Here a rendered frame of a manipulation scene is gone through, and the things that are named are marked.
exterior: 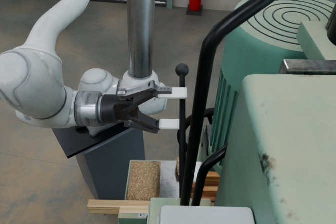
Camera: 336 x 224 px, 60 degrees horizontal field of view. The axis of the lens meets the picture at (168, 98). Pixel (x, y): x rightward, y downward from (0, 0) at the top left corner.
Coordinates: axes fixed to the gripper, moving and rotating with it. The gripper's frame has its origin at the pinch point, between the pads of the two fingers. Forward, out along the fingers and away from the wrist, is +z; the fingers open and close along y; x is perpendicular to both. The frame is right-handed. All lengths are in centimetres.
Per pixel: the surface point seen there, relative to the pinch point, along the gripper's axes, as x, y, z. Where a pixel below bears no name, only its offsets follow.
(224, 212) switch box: -37, 42, 1
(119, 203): -18.9, -15.6, -15.9
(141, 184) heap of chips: -13.1, -17.2, -10.6
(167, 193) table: -14.4, -20.4, -3.5
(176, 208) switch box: -37, 42, -1
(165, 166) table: -5.7, -21.9, -4.4
